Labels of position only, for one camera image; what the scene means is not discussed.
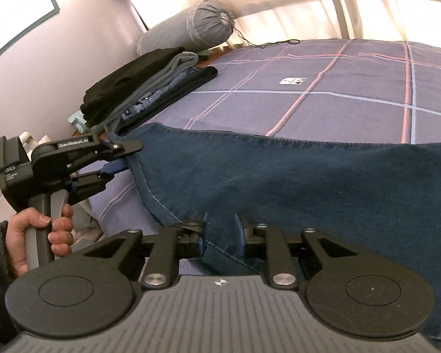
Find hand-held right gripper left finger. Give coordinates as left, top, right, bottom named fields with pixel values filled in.
left=84, top=211, right=209, bottom=289

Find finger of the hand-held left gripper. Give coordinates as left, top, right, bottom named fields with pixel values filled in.
left=71, top=164, right=128, bottom=205
left=96, top=139, right=144, bottom=156

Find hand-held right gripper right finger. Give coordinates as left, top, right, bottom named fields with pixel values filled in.
left=234, top=213, right=358, bottom=288

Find dark blue denim pants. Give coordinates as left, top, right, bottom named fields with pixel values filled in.
left=106, top=121, right=441, bottom=343

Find person's left hand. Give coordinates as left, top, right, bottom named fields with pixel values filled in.
left=5, top=205, right=75, bottom=277

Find stack of folded dark clothes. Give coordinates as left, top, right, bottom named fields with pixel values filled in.
left=80, top=49, right=186, bottom=127

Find grey folded garment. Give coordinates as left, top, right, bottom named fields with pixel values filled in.
left=103, top=52, right=200, bottom=126

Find grey bolster pillow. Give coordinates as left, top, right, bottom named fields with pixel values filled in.
left=136, top=0, right=236, bottom=58

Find purple plaid bed sheet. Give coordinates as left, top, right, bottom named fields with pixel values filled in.
left=69, top=39, right=441, bottom=239

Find sheer cream curtain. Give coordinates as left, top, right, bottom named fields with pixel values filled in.
left=127, top=0, right=441, bottom=51

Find white framed wall board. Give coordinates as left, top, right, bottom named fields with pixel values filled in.
left=0, top=0, right=61, bottom=64

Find thin dark cable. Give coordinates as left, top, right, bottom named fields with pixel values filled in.
left=232, top=24, right=303, bottom=48

